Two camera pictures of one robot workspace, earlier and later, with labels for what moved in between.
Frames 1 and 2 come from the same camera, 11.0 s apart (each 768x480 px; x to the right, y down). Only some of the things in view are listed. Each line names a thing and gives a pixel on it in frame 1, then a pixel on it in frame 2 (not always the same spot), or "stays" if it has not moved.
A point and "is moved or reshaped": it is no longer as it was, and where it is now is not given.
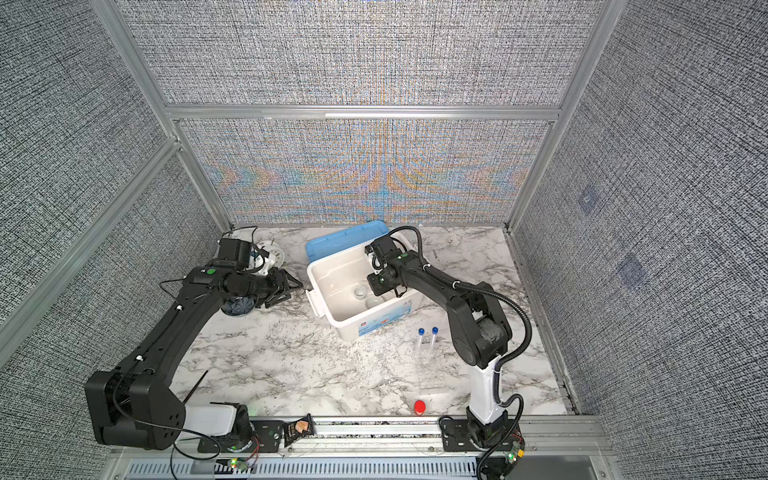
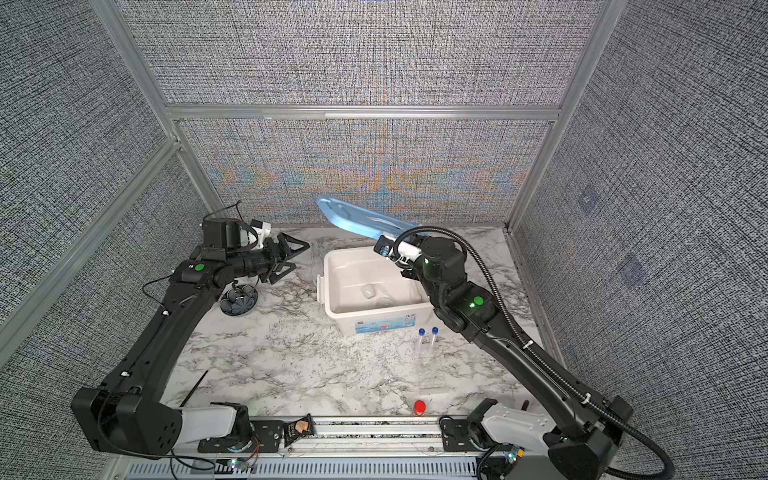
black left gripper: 281,285 -> 286,252
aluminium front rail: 384,448 stays
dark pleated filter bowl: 238,306 stays
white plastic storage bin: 338,290 is moved or reshaped
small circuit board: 295,428 stays
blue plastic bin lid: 367,231 -> 357,220
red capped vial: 419,407 stays
